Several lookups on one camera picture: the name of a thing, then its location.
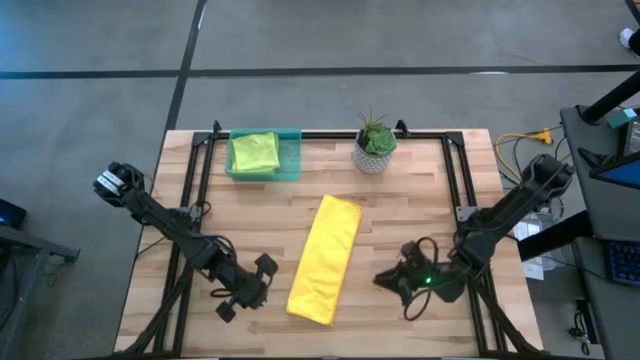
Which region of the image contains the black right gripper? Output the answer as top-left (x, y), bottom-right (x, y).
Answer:
top-left (372, 240), bottom-right (470, 304)

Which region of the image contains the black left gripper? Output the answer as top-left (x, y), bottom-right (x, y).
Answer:
top-left (215, 252), bottom-right (280, 325)

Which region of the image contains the yellow microfiber towel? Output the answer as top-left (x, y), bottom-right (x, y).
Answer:
top-left (285, 193), bottom-right (364, 328)

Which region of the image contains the lime microfiber towel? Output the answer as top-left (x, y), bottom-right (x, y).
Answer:
top-left (230, 131), bottom-right (282, 176)

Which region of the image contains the green translucent plastic bin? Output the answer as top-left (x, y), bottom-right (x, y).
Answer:
top-left (224, 127), bottom-right (304, 183)

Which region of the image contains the succulent in patterned pot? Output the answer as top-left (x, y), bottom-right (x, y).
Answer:
top-left (352, 108), bottom-right (399, 176)

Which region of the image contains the white paper sheet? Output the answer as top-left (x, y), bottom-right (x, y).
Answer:
top-left (510, 214), bottom-right (547, 281)

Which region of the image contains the black desk support bar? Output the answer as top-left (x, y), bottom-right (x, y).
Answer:
top-left (516, 208), bottom-right (595, 263)

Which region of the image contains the grey metal cart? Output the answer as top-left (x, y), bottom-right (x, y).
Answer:
top-left (0, 223), bottom-right (81, 360)

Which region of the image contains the grey desk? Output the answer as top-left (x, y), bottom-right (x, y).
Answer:
top-left (559, 103), bottom-right (640, 360)

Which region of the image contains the black keyboard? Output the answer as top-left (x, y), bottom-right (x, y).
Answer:
top-left (606, 239), bottom-right (640, 288)

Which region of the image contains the black device with blue light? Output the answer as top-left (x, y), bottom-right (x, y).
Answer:
top-left (0, 197), bottom-right (28, 231)

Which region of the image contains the laptop with blue screen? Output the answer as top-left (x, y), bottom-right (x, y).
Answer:
top-left (588, 151), bottom-right (640, 191)

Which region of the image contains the small teal box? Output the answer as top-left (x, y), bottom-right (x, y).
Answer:
top-left (606, 106), bottom-right (639, 129)

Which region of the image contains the black pole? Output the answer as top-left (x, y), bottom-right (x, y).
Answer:
top-left (579, 71), bottom-right (640, 125)

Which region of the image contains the person's foot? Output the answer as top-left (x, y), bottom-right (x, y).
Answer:
top-left (618, 27), bottom-right (640, 57)

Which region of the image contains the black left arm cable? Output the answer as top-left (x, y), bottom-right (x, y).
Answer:
top-left (209, 234), bottom-right (240, 300)

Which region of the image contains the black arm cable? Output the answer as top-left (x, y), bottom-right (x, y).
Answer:
top-left (209, 234), bottom-right (240, 300)
top-left (402, 236), bottom-right (442, 322)

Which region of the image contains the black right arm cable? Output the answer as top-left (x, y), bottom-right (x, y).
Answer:
top-left (402, 236), bottom-right (442, 322)

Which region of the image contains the black aluminium table frame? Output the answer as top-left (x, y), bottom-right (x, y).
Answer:
top-left (113, 119), bottom-right (551, 360)

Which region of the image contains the black power cable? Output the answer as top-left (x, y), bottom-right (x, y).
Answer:
top-left (567, 298), bottom-right (599, 357)

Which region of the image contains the yellow cable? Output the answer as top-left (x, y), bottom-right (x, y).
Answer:
top-left (493, 127), bottom-right (574, 174)

